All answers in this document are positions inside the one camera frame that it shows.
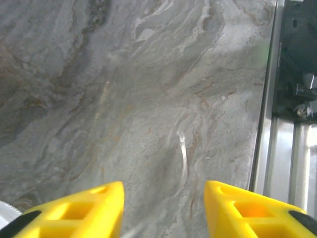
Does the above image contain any aluminium enclosure frame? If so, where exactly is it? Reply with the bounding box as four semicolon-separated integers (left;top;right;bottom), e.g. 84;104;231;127
248;0;317;217

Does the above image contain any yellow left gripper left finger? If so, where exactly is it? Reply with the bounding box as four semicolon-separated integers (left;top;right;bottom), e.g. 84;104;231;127
0;181;125;238

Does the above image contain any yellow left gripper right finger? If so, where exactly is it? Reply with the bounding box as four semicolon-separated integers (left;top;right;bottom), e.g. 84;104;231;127
203;180;317;238

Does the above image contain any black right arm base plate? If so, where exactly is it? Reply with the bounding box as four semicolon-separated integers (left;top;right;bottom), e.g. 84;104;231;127
271;0;317;120

